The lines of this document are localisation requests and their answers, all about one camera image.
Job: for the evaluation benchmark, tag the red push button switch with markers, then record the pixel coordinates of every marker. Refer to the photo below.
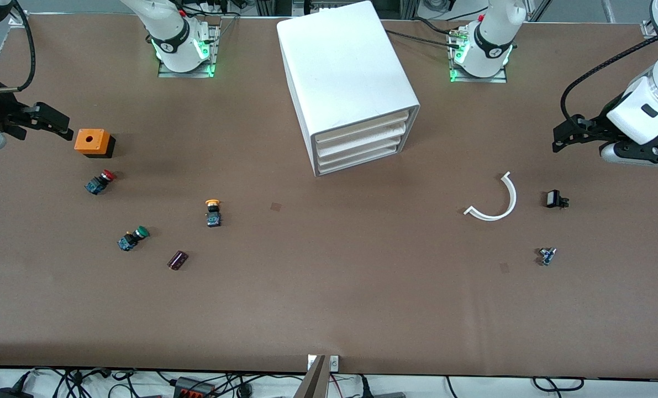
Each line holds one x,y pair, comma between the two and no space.
99,182

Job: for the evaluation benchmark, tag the black orange power strip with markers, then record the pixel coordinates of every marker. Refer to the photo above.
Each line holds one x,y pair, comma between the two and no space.
193,387

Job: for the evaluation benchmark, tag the orange box with hole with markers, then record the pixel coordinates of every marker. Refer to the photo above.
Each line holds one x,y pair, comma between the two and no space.
90,142

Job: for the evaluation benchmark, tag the small blue white component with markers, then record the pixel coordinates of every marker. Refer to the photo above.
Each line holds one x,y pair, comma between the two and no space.
547,256

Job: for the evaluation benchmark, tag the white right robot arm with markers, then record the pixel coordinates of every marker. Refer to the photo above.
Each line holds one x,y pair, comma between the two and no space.
174,38

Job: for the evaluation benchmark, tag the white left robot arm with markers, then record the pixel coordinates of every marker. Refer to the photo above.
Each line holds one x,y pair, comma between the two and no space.
489,38

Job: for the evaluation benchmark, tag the green push button switch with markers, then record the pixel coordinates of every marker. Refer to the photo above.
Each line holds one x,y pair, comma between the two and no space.
132,239

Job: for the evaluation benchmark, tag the white corner bracket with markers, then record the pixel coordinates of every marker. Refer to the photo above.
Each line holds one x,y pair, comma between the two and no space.
18,19
648,26

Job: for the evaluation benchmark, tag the yellow push button switch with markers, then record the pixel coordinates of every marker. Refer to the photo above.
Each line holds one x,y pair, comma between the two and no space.
213,215

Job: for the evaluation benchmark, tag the black power adapter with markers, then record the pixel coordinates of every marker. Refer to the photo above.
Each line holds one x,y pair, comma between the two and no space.
11,393

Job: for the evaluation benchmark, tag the purple cylindrical capacitor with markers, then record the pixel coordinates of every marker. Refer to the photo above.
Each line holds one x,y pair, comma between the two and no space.
178,260

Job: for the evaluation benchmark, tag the brown angled bracket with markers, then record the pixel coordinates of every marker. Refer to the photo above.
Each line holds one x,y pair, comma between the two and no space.
312,381

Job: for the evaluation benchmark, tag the white curved plastic part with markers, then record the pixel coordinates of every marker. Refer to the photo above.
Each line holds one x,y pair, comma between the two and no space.
512,196

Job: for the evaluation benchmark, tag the white mounting plate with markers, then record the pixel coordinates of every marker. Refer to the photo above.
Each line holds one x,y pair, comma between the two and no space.
334,362

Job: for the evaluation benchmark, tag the small black component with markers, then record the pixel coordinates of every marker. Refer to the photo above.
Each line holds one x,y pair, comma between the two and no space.
553,199

